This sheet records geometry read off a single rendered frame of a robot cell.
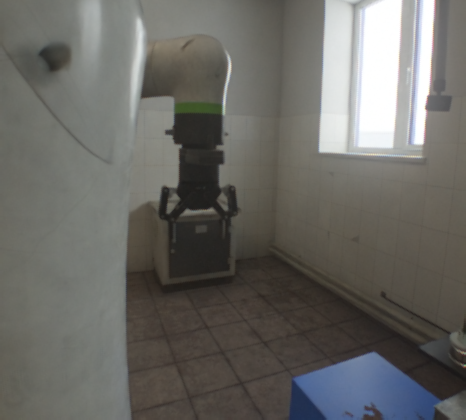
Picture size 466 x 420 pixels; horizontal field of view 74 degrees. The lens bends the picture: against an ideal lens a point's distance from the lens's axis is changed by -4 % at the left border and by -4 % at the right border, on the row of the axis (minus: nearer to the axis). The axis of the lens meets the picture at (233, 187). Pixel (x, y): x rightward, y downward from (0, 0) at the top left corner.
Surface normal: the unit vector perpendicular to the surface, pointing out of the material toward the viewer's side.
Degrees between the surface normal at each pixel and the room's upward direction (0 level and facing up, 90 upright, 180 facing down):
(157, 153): 90
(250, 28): 90
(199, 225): 90
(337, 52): 90
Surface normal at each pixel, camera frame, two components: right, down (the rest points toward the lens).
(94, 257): 0.88, 0.15
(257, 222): 0.39, 0.13
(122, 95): 0.96, 0.18
